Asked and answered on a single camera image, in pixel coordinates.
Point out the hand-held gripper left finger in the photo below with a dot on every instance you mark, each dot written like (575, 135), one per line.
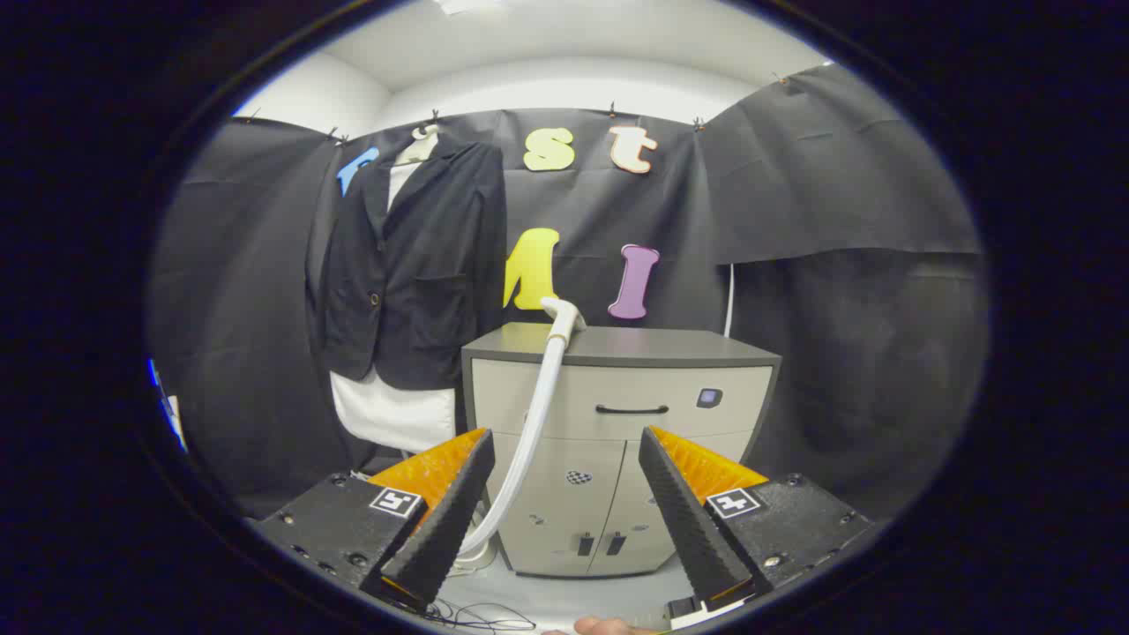
(450, 520)

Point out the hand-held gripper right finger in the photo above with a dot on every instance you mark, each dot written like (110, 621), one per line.
(684, 520)

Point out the white garment steamer base with poles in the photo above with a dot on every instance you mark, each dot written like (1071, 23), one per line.
(482, 557)

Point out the white shirt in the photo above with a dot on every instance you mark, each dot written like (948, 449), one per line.
(388, 414)

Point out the black suit jacket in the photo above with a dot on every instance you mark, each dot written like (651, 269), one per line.
(423, 265)

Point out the grey cabinet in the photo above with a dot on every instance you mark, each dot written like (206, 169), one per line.
(617, 388)

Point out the black backdrop cloth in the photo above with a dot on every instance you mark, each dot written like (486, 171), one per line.
(794, 220)

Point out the long ceiling light panel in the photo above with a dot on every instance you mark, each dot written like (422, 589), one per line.
(467, 5)

